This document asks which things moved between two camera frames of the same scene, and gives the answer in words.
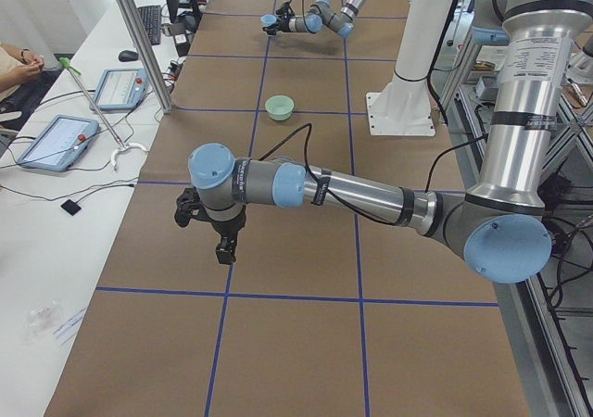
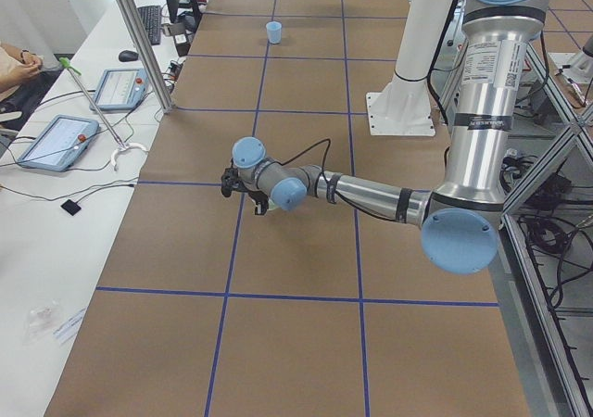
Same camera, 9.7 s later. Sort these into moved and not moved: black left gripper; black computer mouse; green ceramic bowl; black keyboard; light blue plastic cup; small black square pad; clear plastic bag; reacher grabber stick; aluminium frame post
Moved: light blue plastic cup; green ceramic bowl; black left gripper
Not moved: reacher grabber stick; black keyboard; black computer mouse; small black square pad; aluminium frame post; clear plastic bag
